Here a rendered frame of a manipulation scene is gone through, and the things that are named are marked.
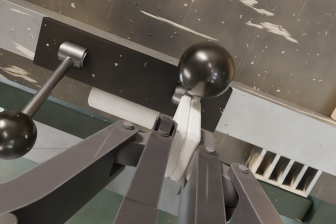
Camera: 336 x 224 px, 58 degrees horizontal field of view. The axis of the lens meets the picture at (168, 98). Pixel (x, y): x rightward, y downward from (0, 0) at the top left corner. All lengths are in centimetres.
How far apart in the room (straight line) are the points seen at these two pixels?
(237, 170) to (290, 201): 34
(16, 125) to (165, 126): 13
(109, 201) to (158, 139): 33
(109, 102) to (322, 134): 23
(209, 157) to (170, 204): 236
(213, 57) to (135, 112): 17
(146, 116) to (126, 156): 18
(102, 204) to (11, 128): 26
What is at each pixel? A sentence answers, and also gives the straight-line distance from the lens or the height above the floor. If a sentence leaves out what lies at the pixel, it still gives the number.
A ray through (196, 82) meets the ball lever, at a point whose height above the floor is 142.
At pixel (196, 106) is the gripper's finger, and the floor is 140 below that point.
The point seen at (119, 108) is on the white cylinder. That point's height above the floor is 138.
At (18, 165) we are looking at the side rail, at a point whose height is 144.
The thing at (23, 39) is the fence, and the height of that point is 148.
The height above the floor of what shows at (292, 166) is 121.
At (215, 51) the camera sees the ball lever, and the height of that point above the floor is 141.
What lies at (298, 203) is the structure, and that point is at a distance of 50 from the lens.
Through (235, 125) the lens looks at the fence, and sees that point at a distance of 33.
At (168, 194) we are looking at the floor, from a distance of 252.
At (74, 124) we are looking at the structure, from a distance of 46.
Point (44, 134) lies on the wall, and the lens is 321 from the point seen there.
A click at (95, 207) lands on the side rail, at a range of 46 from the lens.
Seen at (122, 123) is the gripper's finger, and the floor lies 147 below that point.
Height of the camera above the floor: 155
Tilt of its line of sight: 38 degrees down
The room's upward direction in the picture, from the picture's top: 83 degrees counter-clockwise
